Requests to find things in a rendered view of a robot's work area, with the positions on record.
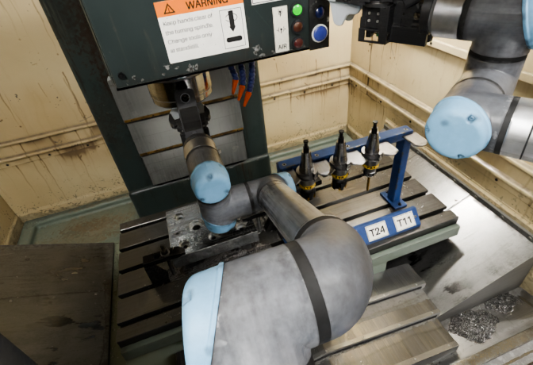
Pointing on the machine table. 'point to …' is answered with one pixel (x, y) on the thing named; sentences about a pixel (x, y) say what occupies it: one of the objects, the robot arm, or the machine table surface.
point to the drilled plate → (230, 240)
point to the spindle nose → (160, 90)
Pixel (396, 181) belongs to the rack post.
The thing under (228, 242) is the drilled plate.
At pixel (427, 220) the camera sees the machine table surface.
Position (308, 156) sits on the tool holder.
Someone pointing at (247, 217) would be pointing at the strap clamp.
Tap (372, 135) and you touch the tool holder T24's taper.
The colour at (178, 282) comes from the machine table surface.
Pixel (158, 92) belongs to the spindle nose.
